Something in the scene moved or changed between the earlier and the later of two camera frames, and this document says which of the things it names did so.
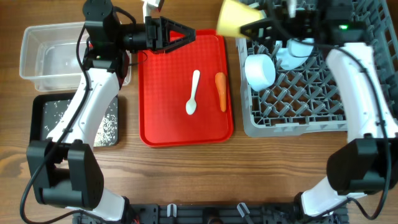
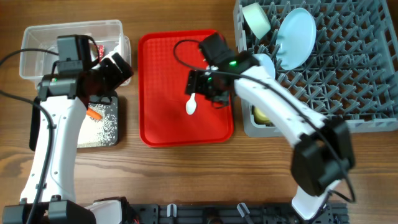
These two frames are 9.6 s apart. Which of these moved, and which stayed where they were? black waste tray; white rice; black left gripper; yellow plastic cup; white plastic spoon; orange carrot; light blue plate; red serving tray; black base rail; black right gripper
Moved: black right gripper; yellow plastic cup; black left gripper; orange carrot
Stayed: white plastic spoon; black waste tray; white rice; light blue plate; red serving tray; black base rail
